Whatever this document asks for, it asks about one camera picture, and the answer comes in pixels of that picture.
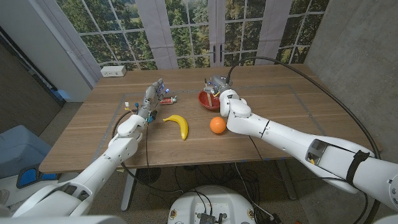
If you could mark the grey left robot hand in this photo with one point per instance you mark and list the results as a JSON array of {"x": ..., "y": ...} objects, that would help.
[{"x": 150, "y": 99}]

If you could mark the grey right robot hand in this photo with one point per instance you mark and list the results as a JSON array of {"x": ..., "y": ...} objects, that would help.
[{"x": 219, "y": 82}]

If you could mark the red white toothpaste tube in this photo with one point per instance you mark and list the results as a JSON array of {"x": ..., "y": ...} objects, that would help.
[{"x": 168, "y": 100}]

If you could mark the wooden toothbrush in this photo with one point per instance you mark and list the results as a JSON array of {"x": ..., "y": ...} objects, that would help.
[{"x": 210, "y": 101}]

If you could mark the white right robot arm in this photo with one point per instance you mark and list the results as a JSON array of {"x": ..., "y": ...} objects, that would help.
[{"x": 295, "y": 143}]

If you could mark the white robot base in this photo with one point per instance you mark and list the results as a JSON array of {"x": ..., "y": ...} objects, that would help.
[{"x": 214, "y": 202}]

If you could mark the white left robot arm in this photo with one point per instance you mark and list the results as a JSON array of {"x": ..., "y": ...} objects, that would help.
[{"x": 102, "y": 165}]

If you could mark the red bowl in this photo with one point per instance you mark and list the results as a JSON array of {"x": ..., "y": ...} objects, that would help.
[{"x": 205, "y": 101}]

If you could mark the yellow toy banana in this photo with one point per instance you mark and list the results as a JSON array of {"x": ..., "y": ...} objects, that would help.
[{"x": 182, "y": 124}]

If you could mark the toy orange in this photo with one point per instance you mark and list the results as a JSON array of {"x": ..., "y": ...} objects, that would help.
[{"x": 217, "y": 125}]

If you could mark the white power strip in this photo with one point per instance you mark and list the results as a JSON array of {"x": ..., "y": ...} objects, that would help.
[{"x": 113, "y": 71}]

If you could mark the printed window backdrop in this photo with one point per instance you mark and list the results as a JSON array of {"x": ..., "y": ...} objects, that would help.
[{"x": 192, "y": 31}]

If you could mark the black round fan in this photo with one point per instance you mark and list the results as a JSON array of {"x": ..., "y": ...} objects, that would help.
[{"x": 148, "y": 175}]

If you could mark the white table leg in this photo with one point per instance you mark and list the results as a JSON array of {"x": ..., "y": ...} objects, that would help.
[
  {"x": 286, "y": 180},
  {"x": 127, "y": 193}
]

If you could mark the blue grey chair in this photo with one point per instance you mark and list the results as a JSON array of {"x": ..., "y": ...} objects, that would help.
[{"x": 18, "y": 149}]

